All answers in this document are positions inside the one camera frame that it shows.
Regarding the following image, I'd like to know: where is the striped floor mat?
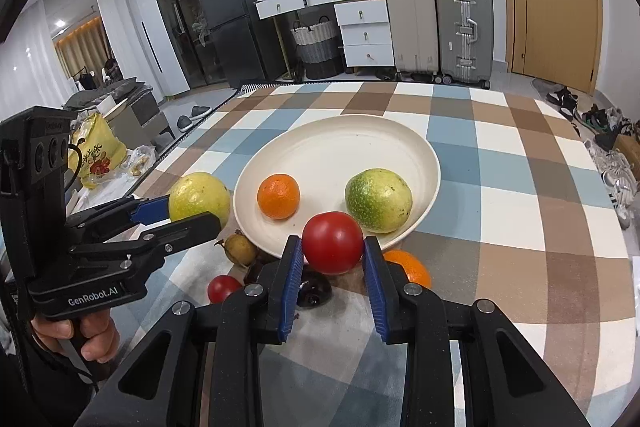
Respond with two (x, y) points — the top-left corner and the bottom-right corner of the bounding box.
(235, 82), (296, 95)

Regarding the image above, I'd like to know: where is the silver suitcase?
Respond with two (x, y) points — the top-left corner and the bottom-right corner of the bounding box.
(434, 0), (495, 88)

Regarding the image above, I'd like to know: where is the beige suitcase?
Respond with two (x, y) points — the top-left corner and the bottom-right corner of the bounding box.
(382, 0), (441, 82)

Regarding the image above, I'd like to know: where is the pile of shoes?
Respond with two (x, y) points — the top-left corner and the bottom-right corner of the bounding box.
(545, 87), (640, 228)

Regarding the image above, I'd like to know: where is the clear plastic bag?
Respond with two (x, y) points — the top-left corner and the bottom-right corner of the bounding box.
(122, 146), (157, 178)

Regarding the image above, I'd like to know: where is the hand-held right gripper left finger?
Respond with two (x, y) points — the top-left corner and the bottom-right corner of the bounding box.
(75, 234), (306, 427)

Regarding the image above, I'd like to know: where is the dark grey refrigerator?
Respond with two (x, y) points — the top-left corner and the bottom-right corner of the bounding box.
(187, 0), (288, 88)

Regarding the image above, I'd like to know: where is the white desk with drawers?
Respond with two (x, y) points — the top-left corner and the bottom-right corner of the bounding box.
(255, 0), (396, 68)

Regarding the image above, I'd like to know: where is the small red tomato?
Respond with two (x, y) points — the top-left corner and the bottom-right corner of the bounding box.
(207, 275), (244, 304)

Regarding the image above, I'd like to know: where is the grey upholstered seat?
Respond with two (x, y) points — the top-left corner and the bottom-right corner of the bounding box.
(62, 77), (176, 148)

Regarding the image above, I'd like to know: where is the yellow-green round fruit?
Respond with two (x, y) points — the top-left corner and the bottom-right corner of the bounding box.
(168, 173), (232, 235)

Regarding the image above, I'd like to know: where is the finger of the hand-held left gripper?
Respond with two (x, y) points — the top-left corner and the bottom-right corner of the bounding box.
(65, 194), (174, 234)
(69, 212), (222, 274)

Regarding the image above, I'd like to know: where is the wooden door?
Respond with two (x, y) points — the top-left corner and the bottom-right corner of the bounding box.
(492, 0), (601, 95)

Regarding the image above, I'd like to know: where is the beige curtain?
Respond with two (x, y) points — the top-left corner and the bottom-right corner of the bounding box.
(55, 17), (113, 78)

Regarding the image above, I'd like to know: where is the brown cardboard box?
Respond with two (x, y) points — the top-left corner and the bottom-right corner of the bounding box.
(612, 134), (640, 168)

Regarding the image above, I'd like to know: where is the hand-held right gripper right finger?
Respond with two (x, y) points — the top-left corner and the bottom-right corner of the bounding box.
(363, 235), (591, 427)

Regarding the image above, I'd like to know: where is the cream round plate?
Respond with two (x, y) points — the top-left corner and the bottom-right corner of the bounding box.
(234, 114), (441, 258)

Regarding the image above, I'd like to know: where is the large green round fruit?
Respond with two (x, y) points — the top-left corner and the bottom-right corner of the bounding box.
(345, 169), (414, 234)

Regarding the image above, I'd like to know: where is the large red tomato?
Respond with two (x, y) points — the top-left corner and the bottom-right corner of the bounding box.
(301, 211), (365, 275)

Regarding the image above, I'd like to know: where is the yellow plastic bag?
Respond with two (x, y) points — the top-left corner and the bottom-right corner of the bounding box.
(69, 112), (128, 190)

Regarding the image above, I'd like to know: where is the brown pear with stem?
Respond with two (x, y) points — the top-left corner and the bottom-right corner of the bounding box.
(215, 231), (259, 267)

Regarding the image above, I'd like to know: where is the woven laundry basket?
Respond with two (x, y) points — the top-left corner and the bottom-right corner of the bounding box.
(291, 18), (341, 80)

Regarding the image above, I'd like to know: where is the person's left hand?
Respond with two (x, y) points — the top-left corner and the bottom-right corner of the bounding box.
(30, 308), (121, 363)

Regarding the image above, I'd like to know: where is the orange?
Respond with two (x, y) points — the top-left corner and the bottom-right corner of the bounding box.
(382, 250), (432, 290)
(257, 174), (301, 221)

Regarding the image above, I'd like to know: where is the person's left forearm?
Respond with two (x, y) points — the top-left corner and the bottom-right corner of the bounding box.
(0, 327), (108, 427)

